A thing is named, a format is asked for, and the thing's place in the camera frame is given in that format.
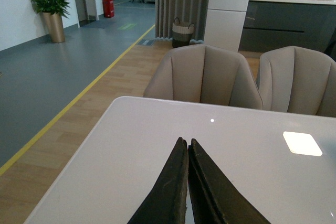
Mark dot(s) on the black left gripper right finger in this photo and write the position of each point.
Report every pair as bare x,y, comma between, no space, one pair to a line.
214,198

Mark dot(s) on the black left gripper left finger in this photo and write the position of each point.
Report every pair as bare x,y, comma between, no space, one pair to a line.
166,202

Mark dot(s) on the beige chair left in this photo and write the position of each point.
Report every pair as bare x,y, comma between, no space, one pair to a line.
205,74

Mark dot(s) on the beige chair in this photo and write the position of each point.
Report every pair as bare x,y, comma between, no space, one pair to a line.
205,74
297,80

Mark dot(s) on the beige chair right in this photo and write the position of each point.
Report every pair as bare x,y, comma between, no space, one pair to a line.
297,80

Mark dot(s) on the woven laundry basket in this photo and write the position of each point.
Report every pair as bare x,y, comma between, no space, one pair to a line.
181,33

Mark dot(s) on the grey kitchen counter cabinet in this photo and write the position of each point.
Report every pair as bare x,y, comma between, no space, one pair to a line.
273,25

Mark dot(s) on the red bin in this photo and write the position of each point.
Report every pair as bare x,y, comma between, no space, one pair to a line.
108,8

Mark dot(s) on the grey curtain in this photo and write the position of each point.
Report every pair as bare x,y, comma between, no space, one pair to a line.
190,11

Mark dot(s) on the white pillar cabinet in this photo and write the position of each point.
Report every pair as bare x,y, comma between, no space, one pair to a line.
224,23

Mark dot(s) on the green potted plant gold pot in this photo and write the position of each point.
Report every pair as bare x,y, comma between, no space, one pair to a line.
52,12

